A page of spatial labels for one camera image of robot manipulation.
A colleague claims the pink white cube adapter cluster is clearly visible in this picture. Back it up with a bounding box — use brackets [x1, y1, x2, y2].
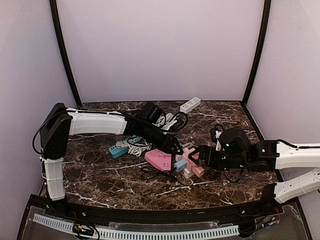
[179, 148, 205, 179]

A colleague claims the pink triangular power strip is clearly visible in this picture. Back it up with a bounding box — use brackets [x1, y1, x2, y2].
[144, 149, 172, 172]

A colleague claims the purple strip white cord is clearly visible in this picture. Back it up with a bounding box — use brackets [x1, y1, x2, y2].
[127, 142, 152, 158]

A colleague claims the white power strip cord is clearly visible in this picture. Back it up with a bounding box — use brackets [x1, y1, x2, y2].
[153, 112, 176, 130]

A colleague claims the teal strip white cord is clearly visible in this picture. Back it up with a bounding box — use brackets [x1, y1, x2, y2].
[115, 136, 141, 149]

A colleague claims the white power strip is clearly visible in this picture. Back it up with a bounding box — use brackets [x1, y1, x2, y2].
[179, 97, 201, 114]

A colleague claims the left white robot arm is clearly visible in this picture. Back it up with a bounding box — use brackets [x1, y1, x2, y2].
[34, 102, 183, 201]

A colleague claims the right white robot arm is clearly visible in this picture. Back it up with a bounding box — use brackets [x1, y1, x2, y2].
[188, 139, 320, 204]

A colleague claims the light blue charger plug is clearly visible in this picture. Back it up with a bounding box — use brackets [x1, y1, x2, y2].
[173, 159, 187, 173]

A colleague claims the teal power strip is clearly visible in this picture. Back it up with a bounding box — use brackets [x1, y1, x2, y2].
[108, 135, 141, 159]

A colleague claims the small circuit board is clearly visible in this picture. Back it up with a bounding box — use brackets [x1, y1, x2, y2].
[72, 224, 95, 236]

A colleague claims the thin black cable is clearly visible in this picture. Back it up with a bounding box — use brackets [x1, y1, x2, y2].
[140, 166, 193, 187]

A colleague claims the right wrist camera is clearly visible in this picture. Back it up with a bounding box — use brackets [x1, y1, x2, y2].
[210, 124, 251, 157]

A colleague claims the white slotted cable duct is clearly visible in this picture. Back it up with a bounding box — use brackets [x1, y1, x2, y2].
[32, 213, 240, 240]

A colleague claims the black frame left post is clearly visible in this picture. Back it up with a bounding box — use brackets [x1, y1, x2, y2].
[49, 0, 82, 107]

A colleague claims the black frame post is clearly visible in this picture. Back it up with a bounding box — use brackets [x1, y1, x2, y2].
[49, 0, 82, 107]
[241, 0, 272, 106]

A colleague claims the black frame right post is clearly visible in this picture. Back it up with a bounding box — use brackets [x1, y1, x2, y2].
[241, 0, 272, 106]

